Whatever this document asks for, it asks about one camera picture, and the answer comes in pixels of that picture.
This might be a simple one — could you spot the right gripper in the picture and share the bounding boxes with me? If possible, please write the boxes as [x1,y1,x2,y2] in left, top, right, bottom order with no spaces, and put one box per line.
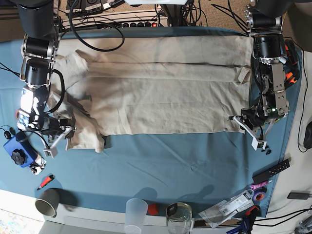
[39,117,76,149]

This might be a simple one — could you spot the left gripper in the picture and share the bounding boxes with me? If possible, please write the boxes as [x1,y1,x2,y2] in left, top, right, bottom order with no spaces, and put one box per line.
[229,107,280,142]

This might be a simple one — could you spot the beige T-shirt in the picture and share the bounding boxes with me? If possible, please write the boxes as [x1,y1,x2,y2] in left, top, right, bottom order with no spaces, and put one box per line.
[54,36,252,153]

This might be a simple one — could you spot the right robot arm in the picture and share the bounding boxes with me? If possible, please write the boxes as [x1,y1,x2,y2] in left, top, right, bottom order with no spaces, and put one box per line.
[15,0,75,151]

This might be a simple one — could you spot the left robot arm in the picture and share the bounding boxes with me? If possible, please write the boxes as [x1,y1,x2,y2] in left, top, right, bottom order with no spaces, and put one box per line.
[230,0,292,150]

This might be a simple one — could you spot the small black clips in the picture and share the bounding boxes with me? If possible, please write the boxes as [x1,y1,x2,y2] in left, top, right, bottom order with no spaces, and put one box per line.
[261,145,272,155]

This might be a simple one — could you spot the black remote control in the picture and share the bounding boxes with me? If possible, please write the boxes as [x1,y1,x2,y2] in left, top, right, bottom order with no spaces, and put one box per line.
[253,159,290,184]

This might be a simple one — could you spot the white small caster wheel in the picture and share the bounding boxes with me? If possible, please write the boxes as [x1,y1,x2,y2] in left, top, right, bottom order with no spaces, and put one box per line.
[29,157,46,175]

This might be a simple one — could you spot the blue table cloth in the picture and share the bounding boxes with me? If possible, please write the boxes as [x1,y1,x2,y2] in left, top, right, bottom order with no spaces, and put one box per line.
[0,26,303,218]

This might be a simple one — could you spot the red marker pen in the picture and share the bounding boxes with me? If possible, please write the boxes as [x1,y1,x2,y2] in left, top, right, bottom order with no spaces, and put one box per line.
[37,175,55,191]

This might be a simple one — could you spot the purple tube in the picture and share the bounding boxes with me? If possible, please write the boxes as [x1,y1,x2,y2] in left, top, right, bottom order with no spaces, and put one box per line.
[251,180,272,190]

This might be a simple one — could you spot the red tape roll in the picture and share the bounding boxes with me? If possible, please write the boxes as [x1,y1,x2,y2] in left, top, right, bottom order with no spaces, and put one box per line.
[15,110,20,120]

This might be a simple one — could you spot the black star knob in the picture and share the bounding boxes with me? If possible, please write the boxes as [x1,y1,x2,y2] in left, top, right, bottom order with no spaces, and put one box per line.
[11,149,26,165]

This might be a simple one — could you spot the blue box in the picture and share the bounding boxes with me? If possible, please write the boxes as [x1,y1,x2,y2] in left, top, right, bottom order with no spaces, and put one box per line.
[3,132,38,168]

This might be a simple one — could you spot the purple tape roll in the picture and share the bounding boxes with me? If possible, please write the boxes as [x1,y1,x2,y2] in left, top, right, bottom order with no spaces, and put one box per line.
[253,190,266,201]

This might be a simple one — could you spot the orange black utility knife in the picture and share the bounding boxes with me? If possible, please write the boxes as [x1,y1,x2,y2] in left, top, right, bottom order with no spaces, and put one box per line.
[284,72,299,90]

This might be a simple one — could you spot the grey mug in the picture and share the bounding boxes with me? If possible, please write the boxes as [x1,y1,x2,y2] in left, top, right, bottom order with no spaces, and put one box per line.
[35,188,60,217]

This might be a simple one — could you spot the white marker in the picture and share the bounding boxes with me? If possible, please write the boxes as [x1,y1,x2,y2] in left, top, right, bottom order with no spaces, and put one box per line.
[279,57,287,64]

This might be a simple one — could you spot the orange black clamp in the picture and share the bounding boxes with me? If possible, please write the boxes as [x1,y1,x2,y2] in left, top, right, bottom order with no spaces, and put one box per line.
[285,39,300,74]

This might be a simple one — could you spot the clear plastic package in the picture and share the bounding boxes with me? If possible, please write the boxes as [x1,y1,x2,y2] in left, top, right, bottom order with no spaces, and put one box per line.
[198,189,254,228]

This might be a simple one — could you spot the blue bar clamp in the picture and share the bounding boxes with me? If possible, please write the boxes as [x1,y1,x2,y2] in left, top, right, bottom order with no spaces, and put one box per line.
[226,205,261,234]

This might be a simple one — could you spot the translucent plastic cup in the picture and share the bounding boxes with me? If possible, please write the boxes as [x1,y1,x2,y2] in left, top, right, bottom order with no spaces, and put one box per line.
[124,198,148,234]

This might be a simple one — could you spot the glass jar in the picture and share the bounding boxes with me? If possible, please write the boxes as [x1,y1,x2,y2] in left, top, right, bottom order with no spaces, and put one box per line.
[166,202,193,234]

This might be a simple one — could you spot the red small cap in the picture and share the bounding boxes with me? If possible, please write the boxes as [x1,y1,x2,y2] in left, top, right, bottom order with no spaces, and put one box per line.
[148,203,159,215]

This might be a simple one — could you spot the black power strip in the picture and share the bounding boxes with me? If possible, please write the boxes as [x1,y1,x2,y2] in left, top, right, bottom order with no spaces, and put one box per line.
[117,21,159,28]

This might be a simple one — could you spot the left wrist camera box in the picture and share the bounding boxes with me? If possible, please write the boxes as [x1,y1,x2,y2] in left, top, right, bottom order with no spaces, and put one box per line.
[252,138,267,151]

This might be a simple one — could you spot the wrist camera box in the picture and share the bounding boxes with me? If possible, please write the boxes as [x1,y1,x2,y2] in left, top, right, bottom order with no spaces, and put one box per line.
[43,148,58,158]
[252,138,267,151]

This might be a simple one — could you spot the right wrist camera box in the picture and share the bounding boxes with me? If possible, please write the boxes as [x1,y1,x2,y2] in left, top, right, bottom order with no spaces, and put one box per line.
[43,148,58,158]

